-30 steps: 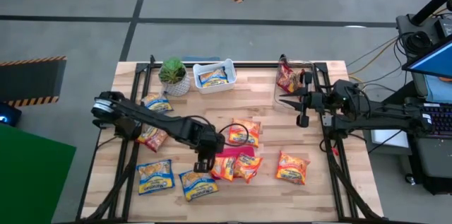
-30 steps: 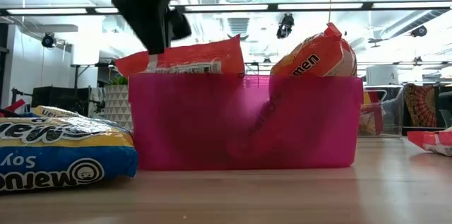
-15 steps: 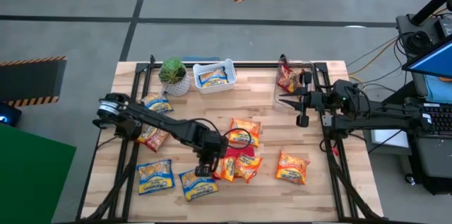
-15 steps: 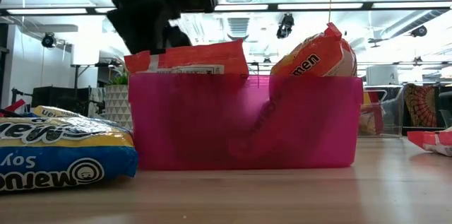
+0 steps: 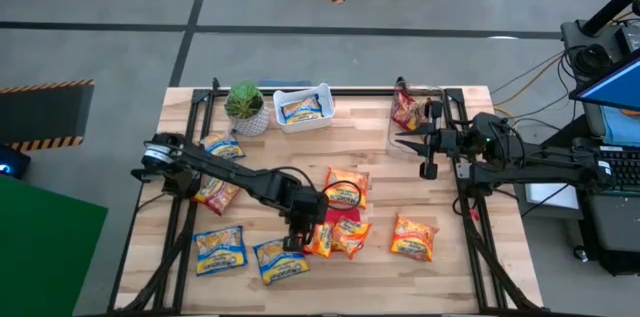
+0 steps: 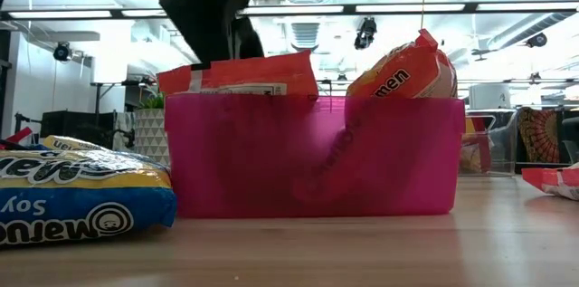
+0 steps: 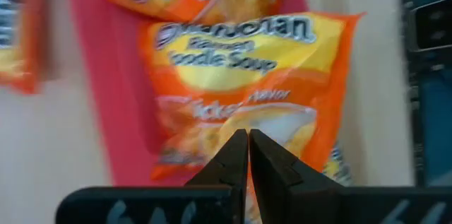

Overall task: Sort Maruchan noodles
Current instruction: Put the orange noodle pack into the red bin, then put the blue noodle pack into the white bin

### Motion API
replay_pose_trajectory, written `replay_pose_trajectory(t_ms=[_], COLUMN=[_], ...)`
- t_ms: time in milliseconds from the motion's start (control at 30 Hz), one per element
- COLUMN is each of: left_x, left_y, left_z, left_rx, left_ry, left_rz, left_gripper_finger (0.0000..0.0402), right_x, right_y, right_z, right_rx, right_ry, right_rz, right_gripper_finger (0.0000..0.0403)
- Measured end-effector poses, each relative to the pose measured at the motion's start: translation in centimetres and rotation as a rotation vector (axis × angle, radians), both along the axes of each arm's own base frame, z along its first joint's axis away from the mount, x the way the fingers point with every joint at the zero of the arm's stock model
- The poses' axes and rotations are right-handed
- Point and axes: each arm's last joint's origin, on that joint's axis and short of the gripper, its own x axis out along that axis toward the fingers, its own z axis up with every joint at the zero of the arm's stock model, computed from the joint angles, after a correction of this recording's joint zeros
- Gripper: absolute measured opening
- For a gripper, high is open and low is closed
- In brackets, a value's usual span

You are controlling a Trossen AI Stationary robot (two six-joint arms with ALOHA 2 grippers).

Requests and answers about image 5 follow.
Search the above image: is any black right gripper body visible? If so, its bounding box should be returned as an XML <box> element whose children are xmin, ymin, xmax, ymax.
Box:
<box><xmin>419</xmin><ymin>100</ymin><xmax>469</xmax><ymax>180</ymax></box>

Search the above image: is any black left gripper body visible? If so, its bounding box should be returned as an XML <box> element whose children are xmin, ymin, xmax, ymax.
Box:
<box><xmin>284</xmin><ymin>187</ymin><xmax>330</xmax><ymax>236</ymax></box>

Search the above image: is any red Maruchan noodle pack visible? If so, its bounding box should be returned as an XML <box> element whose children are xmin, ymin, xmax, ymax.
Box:
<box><xmin>390</xmin><ymin>90</ymin><xmax>419</xmax><ymax>132</ymax></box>
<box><xmin>192</xmin><ymin>176</ymin><xmax>242</xmax><ymax>217</ymax></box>
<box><xmin>412</xmin><ymin>96</ymin><xmax>434</xmax><ymax>128</ymax></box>

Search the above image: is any orange Maruchan noodle pack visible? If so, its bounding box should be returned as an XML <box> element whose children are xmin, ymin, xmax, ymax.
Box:
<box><xmin>389</xmin><ymin>213</ymin><xmax>441</xmax><ymax>263</ymax></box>
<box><xmin>330</xmin><ymin>216</ymin><xmax>374</xmax><ymax>262</ymax></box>
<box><xmin>323</xmin><ymin>166</ymin><xmax>371</xmax><ymax>211</ymax></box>
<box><xmin>303</xmin><ymin>221</ymin><xmax>335</xmax><ymax>260</ymax></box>

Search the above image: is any blue Maruchan noodle pack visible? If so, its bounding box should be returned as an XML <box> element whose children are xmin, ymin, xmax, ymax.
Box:
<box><xmin>280</xmin><ymin>95</ymin><xmax>325</xmax><ymax>124</ymax></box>
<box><xmin>252</xmin><ymin>238</ymin><xmax>311</xmax><ymax>287</ymax></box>
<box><xmin>199</xmin><ymin>131</ymin><xmax>247</xmax><ymax>161</ymax></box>
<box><xmin>192</xmin><ymin>225</ymin><xmax>249</xmax><ymax>277</ymax></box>

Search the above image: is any pink plastic bin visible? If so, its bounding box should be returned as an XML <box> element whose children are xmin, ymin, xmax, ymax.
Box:
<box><xmin>324</xmin><ymin>206</ymin><xmax>362</xmax><ymax>226</ymax></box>

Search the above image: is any clear plastic bin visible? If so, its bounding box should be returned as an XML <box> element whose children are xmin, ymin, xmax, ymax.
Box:
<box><xmin>387</xmin><ymin>84</ymin><xmax>446</xmax><ymax>158</ymax></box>

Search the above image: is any white plastic bin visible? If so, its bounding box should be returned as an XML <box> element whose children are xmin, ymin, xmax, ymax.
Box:
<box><xmin>272</xmin><ymin>82</ymin><xmax>336</xmax><ymax>134</ymax></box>

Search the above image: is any white paper sheet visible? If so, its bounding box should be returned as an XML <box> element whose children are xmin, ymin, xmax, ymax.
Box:
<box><xmin>524</xmin><ymin>181</ymin><xmax>581</xmax><ymax>211</ymax></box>

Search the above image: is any succulent in white patterned pot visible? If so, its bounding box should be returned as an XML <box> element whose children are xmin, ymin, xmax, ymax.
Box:
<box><xmin>223</xmin><ymin>80</ymin><xmax>271</xmax><ymax>138</ymax></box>

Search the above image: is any black keyboard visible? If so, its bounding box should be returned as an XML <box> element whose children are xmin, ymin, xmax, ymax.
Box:
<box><xmin>592</xmin><ymin>145</ymin><xmax>640</xmax><ymax>196</ymax></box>

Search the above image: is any light blue cloth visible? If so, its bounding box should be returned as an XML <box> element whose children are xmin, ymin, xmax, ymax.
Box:
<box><xmin>599</xmin><ymin>104</ymin><xmax>640</xmax><ymax>148</ymax></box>

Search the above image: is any computer monitor with blue screen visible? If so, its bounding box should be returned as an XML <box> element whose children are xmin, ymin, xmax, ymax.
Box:
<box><xmin>569</xmin><ymin>49</ymin><xmax>640</xmax><ymax>113</ymax></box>

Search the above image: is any grey equipment cart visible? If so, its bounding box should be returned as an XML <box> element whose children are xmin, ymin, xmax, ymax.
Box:
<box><xmin>559</xmin><ymin>19</ymin><xmax>640</xmax><ymax>278</ymax></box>

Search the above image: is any black pole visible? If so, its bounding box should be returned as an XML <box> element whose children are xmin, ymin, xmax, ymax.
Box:
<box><xmin>579</xmin><ymin>0</ymin><xmax>640</xmax><ymax>38</ymax></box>

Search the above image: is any green board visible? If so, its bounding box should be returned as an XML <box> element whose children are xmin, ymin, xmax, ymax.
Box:
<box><xmin>0</xmin><ymin>174</ymin><xmax>109</xmax><ymax>317</ymax></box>

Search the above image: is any black device with blue light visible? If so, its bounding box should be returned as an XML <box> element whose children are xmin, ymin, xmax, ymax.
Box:
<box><xmin>0</xmin><ymin>144</ymin><xmax>32</xmax><ymax>181</ymax></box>

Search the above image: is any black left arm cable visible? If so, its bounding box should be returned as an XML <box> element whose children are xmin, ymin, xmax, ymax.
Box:
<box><xmin>269</xmin><ymin>165</ymin><xmax>364</xmax><ymax>212</ymax></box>

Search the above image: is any black aluminium table frame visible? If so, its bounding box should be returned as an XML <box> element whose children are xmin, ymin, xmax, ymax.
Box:
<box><xmin>107</xmin><ymin>76</ymin><xmax>551</xmax><ymax>316</ymax></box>

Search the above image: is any black coiled cable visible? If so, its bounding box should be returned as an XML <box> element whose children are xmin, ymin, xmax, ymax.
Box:
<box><xmin>569</xmin><ymin>44</ymin><xmax>614</xmax><ymax>81</ymax></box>

